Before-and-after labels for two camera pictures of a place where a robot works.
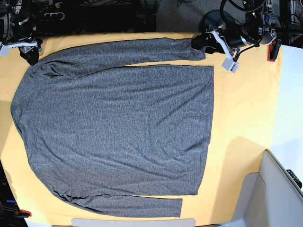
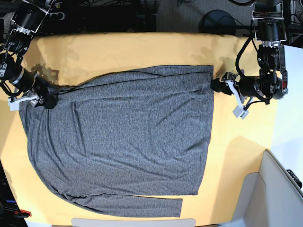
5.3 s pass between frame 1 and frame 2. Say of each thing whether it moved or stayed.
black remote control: stayed
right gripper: moved
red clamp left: stayed
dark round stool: stayed
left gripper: moved
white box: stayed
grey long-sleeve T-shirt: moved
